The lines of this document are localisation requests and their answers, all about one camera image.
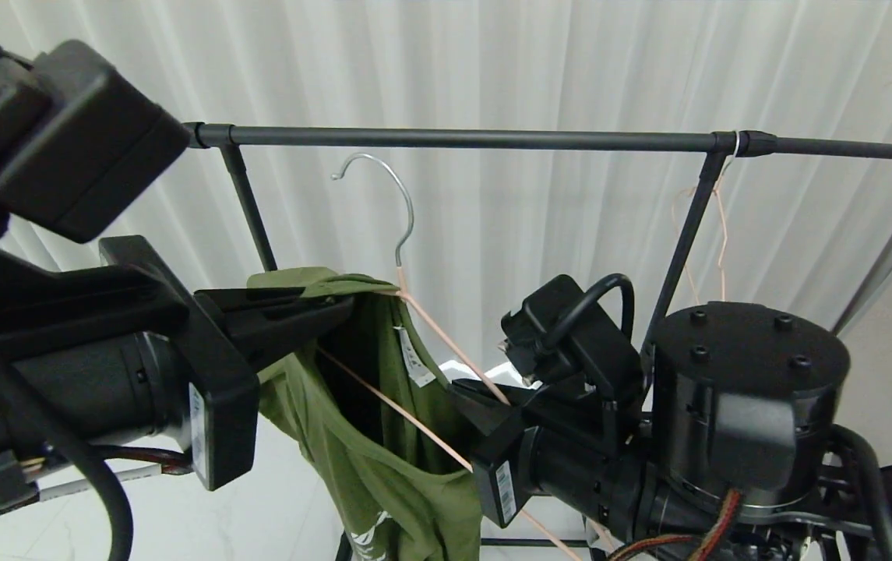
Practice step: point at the pink clothes hanger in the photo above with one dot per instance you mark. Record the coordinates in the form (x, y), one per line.
(723, 249)
(400, 274)

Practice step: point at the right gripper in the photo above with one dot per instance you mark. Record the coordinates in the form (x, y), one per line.
(586, 475)

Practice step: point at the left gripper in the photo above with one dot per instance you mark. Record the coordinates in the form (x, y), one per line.
(212, 405)

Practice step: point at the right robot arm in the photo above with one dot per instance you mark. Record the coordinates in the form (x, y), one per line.
(749, 374)

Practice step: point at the green long-sleeved shirt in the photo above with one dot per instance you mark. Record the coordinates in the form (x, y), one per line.
(368, 467)

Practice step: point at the black clothes rack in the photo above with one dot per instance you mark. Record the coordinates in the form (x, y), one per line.
(492, 139)

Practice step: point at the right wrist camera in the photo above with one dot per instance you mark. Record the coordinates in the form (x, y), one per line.
(578, 351)

